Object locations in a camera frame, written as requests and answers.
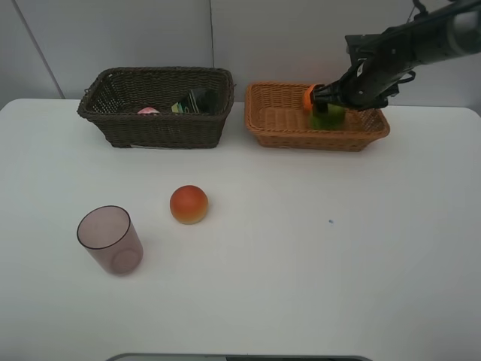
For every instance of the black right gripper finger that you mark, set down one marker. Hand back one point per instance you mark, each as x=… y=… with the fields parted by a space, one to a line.
x=320 y=108

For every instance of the dark brown wicker basket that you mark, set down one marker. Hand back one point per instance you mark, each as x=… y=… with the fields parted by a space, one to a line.
x=113 y=100

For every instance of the translucent purple plastic cup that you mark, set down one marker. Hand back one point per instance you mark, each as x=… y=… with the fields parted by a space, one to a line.
x=109 y=236

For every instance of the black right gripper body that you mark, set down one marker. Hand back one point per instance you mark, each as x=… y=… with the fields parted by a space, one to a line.
x=335 y=94

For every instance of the green lime fruit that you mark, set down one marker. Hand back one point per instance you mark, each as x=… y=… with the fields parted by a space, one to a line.
x=329 y=117

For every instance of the dark green bottle black cap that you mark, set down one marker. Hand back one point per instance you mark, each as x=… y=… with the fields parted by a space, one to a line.
x=197 y=101

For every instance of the light orange wicker basket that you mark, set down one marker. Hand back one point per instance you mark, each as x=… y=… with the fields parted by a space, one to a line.
x=275 y=115

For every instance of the orange tangerine fruit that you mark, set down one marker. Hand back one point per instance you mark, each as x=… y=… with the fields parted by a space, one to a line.
x=309 y=98

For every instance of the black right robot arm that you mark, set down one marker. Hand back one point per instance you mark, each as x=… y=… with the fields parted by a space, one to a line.
x=380 y=63

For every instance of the red yellow peach fruit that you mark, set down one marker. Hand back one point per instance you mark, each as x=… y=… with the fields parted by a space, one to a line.
x=189 y=204

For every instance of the pink bottle white cap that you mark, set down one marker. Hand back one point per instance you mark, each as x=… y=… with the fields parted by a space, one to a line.
x=148 y=110

